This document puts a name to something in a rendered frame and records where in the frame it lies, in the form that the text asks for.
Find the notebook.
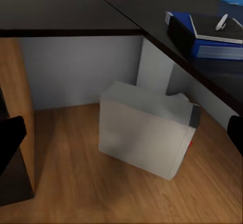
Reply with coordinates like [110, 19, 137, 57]
[189, 13, 243, 43]

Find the folder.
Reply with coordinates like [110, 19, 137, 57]
[166, 12, 243, 61]

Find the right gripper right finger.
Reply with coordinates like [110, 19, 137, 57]
[227, 116, 243, 156]

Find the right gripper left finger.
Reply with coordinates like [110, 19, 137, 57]
[0, 116, 26, 176]

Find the pen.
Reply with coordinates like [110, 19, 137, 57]
[216, 14, 227, 30]

